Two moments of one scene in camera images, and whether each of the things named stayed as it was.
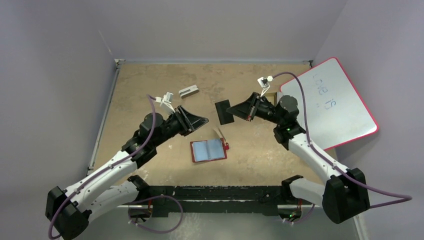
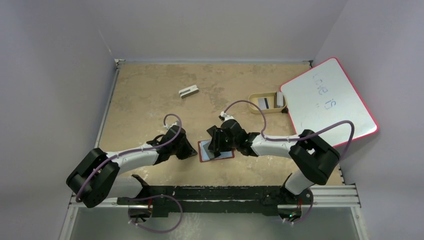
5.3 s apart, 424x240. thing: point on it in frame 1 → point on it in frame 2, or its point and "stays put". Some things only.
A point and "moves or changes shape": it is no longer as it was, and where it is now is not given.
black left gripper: (188, 122) → (188, 152)
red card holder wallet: (207, 150) moves or changes shape
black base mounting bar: (227, 200) stays put
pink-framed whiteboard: (337, 114) stays put
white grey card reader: (188, 91) stays put
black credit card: (224, 116) → (212, 154)
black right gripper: (253, 107) → (216, 140)
